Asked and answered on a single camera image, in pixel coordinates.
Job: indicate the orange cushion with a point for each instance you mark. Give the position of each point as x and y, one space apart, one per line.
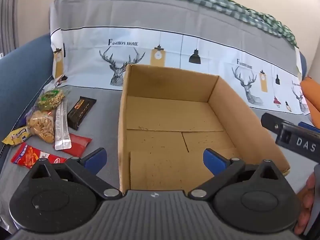
312 100

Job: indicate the person's right hand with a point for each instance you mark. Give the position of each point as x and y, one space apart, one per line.
306 205

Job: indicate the silver foil packet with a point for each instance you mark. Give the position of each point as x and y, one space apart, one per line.
61 130

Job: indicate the grey deer print sheet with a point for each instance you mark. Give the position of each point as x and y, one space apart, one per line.
150 12

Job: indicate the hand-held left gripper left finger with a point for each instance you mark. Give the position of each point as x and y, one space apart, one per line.
96 159

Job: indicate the red orange printed snack packet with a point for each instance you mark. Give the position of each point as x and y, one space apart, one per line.
27 155

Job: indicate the clear green mixed nuts packet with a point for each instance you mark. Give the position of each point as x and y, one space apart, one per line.
50 98

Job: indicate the clear tan peanut packet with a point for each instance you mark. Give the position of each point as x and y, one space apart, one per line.
41 127

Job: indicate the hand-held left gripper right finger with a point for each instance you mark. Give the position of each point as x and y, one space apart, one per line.
214 160

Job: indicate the black chocolate bar packet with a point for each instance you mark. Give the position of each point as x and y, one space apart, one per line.
80 112

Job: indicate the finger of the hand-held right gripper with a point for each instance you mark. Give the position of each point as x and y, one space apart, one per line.
271 122
310 127

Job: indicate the cardboard box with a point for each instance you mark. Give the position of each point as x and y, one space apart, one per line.
175 115

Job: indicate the plain red snack packet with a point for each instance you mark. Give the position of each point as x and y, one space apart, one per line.
80 143

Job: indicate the yellow purple snack packet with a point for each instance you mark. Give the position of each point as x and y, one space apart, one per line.
15 136

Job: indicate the grey pleated curtain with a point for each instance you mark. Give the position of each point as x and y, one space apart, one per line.
8 12

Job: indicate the green checkered blanket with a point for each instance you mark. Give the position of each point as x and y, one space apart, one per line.
225 2

